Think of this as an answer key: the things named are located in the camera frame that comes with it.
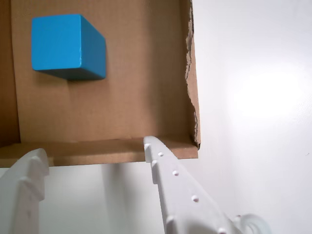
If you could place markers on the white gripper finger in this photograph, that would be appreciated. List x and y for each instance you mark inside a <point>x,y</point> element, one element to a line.
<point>19,200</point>
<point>185,202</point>

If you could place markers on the brown cardboard box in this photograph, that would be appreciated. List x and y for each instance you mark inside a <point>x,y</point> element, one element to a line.
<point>134,85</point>

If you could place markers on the blue cube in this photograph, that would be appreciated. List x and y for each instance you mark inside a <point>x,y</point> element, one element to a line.
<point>58,44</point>

